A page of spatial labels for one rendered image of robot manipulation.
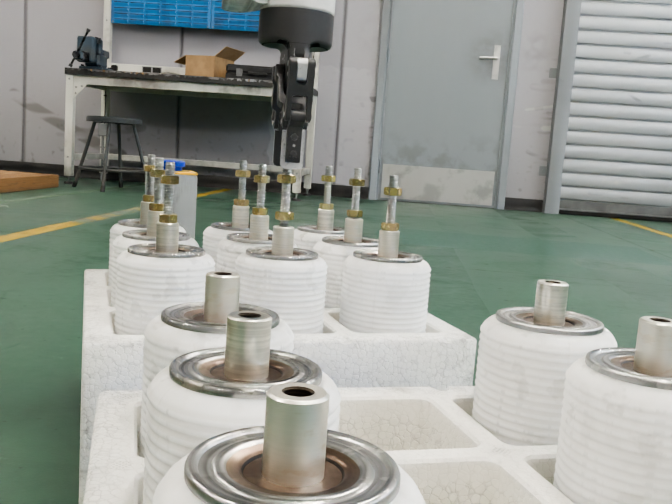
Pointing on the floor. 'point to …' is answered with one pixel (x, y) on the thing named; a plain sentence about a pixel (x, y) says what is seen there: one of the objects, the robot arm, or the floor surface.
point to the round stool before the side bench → (108, 149)
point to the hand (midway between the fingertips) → (287, 154)
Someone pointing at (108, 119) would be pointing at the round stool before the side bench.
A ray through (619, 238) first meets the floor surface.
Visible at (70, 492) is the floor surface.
